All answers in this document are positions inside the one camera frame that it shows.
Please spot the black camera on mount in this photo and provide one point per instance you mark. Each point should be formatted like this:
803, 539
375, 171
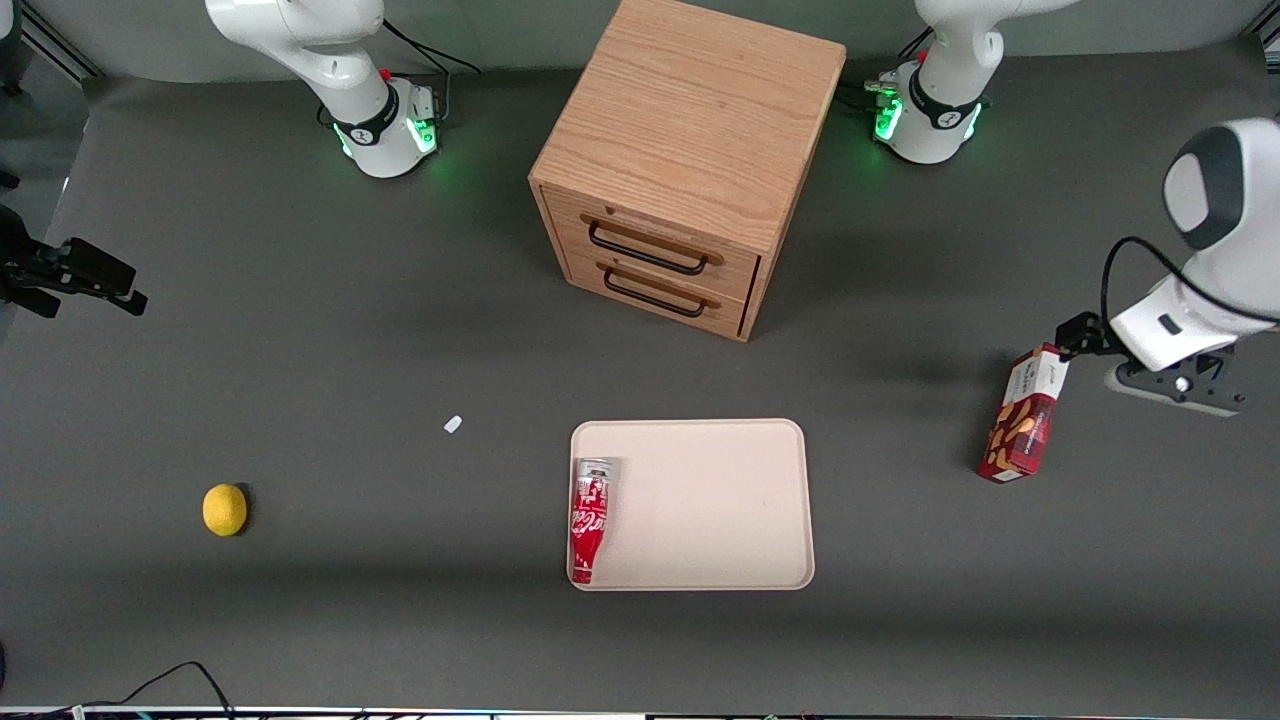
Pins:
85, 268

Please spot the wooden drawer cabinet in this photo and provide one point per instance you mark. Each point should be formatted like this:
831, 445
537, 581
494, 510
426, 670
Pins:
690, 120

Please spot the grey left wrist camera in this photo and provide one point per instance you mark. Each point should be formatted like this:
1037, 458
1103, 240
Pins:
1185, 388

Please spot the black frame rail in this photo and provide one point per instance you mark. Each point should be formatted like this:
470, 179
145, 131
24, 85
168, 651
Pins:
60, 45

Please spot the red cookie box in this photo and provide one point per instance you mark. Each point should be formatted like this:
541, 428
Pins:
1022, 430

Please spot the yellow lemon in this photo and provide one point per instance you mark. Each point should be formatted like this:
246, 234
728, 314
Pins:
224, 510

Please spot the red cola bottle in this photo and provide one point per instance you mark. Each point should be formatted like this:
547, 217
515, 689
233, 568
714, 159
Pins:
588, 520

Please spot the beige plastic tray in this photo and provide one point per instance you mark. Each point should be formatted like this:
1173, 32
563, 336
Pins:
720, 500

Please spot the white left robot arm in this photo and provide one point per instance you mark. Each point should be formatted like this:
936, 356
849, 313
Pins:
935, 110

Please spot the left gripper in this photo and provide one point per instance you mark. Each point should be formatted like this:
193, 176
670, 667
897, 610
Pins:
1083, 335

